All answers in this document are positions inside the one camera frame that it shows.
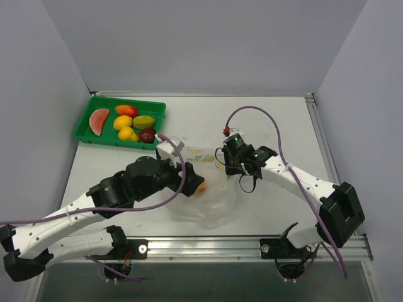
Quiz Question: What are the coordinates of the aluminium right side rail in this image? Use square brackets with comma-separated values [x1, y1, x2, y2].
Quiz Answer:
[304, 93, 350, 218]

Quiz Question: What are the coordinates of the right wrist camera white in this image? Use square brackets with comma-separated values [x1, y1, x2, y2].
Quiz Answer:
[223, 126, 241, 137]

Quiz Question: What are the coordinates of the aluminium front rail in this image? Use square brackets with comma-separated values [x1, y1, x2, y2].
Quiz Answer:
[34, 234, 374, 264]

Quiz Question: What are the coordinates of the red orange mango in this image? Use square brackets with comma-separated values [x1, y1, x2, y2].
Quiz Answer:
[115, 104, 139, 118]

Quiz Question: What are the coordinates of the orange fruit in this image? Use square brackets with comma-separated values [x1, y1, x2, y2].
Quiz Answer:
[195, 180, 208, 195]

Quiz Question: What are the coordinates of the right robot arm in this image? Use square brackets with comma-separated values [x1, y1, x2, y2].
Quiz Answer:
[222, 133, 365, 257]

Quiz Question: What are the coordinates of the watermelon slice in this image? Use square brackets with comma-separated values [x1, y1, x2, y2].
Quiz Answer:
[89, 108, 110, 137]

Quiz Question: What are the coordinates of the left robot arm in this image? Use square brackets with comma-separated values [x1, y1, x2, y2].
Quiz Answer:
[1, 156, 205, 282]

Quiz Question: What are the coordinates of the yellow lemon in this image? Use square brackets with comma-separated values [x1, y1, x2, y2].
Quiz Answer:
[113, 115, 132, 131]

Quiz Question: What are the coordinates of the aluminium rail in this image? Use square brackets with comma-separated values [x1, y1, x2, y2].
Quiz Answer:
[304, 93, 350, 218]
[34, 234, 374, 264]

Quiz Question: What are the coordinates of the green plastic tray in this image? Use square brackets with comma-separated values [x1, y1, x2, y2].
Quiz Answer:
[74, 96, 166, 150]

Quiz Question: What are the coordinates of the yellow green mango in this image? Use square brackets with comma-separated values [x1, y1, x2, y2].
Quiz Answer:
[132, 115, 156, 130]

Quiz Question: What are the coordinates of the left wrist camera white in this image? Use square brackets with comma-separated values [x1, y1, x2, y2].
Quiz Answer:
[155, 134, 184, 167]

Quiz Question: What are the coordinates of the dark red apple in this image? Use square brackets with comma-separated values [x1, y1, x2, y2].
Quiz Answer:
[138, 127, 156, 143]

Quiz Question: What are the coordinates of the clear plastic bag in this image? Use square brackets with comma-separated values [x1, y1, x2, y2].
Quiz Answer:
[167, 147, 237, 229]

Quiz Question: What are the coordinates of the yellow pear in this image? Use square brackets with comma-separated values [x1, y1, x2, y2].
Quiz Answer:
[118, 126, 139, 142]

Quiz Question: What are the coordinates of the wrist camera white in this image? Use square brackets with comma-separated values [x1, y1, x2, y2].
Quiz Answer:
[155, 134, 184, 167]
[223, 126, 241, 137]

